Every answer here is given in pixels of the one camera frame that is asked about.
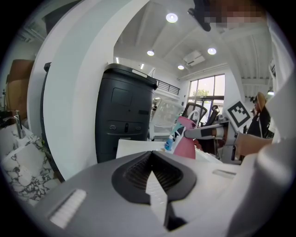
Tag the black tall machine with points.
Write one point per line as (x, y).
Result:
(125, 111)

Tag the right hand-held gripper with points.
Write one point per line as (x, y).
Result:
(238, 113)

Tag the white mesh office chair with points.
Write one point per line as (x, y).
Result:
(165, 113)

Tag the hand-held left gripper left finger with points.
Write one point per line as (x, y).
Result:
(92, 208)

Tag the small blue bottle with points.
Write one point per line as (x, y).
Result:
(169, 144)

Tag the large window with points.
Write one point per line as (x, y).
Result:
(207, 85)

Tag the person's right hand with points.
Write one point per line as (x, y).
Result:
(245, 144)

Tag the black railing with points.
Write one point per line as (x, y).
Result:
(167, 87)

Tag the black head-mounted camera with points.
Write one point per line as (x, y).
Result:
(203, 18)

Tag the chrome faucet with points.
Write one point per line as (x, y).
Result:
(18, 125)

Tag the person's white shirt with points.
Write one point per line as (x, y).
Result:
(273, 185)

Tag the white basin table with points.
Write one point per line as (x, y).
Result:
(138, 148)

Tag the pink spray bottle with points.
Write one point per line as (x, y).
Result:
(185, 148)

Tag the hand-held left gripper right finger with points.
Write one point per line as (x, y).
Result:
(203, 189)

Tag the person's head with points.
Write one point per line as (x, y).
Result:
(236, 11)

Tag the marble sink cabinet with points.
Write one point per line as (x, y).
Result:
(25, 166)

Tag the black office chair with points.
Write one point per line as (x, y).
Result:
(201, 111)

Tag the ceiling air conditioner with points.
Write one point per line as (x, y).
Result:
(194, 59)

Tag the white curved partition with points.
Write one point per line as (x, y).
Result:
(69, 92)

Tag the round ceiling light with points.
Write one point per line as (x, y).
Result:
(150, 53)
(171, 17)
(211, 51)
(180, 67)

